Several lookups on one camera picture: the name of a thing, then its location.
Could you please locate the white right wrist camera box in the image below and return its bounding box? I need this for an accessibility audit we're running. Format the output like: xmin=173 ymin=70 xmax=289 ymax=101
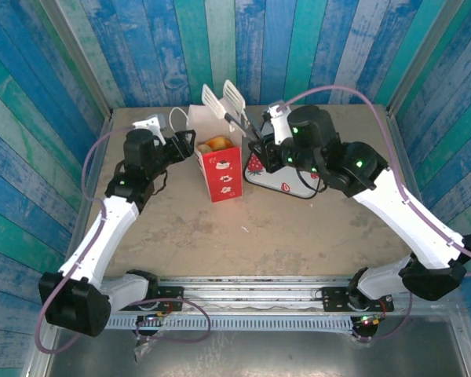
xmin=261 ymin=102 xmax=296 ymax=145

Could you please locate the aluminium table side rail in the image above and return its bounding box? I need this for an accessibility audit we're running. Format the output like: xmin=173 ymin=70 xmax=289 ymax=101
xmin=58 ymin=112 xmax=115 ymax=284
xmin=385 ymin=105 xmax=448 ymax=284

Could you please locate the small circuit board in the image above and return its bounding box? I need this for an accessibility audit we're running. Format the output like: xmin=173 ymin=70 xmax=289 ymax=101
xmin=355 ymin=313 xmax=382 ymax=327
xmin=139 ymin=309 xmax=170 ymax=321

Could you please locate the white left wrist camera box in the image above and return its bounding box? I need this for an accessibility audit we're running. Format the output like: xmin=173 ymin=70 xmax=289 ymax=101
xmin=132 ymin=113 xmax=169 ymax=146

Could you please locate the aluminium mounting rail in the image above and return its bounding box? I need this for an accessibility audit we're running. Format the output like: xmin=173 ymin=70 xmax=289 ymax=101
xmin=42 ymin=274 xmax=462 ymax=315

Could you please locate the short striped fake bun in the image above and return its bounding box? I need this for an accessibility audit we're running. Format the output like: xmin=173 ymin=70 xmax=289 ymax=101
xmin=206 ymin=135 xmax=235 ymax=152

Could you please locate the white strawberry print tray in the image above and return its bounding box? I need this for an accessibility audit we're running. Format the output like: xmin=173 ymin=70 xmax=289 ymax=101
xmin=243 ymin=151 xmax=327 ymax=200

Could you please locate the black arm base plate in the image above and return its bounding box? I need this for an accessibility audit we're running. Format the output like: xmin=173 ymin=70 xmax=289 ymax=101
xmin=321 ymin=284 xmax=396 ymax=313
xmin=155 ymin=285 xmax=184 ymax=313

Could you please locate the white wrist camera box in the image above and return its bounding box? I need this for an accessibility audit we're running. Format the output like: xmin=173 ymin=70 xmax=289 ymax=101
xmin=261 ymin=102 xmax=296 ymax=145
xmin=132 ymin=113 xmax=169 ymax=146

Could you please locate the red and white paper bag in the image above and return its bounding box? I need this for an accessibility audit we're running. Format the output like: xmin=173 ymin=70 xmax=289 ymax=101
xmin=168 ymin=102 xmax=244 ymax=204

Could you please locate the grey slotted cable duct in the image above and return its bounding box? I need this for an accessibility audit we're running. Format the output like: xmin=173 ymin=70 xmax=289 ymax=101
xmin=105 ymin=315 xmax=356 ymax=334

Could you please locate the shiny steel sheet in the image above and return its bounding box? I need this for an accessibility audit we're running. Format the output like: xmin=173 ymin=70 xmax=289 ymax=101
xmin=35 ymin=328 xmax=470 ymax=377

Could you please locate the aluminium frame post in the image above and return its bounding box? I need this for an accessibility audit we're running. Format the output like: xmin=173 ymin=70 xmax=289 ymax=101
xmin=38 ymin=0 xmax=115 ymax=119
xmin=386 ymin=0 xmax=466 ymax=115

